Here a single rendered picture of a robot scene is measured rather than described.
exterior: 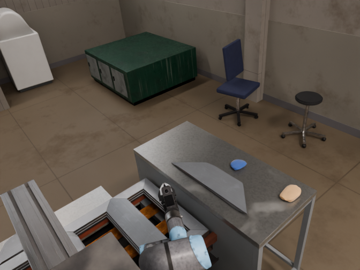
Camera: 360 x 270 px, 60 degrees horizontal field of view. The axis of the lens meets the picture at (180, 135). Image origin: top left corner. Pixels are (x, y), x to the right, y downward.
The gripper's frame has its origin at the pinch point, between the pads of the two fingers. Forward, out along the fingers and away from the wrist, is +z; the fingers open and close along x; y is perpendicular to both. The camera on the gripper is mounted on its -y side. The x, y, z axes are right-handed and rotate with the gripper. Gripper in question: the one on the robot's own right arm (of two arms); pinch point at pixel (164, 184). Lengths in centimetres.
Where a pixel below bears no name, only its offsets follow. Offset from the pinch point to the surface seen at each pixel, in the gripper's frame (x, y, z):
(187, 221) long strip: 6, 60, 22
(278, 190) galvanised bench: 69, 50, 14
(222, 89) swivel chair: 111, 108, 270
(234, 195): 40, 44, 16
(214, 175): 33, 43, 39
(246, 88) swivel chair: 143, 112, 260
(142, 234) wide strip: -26, 56, 20
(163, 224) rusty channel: -13, 76, 39
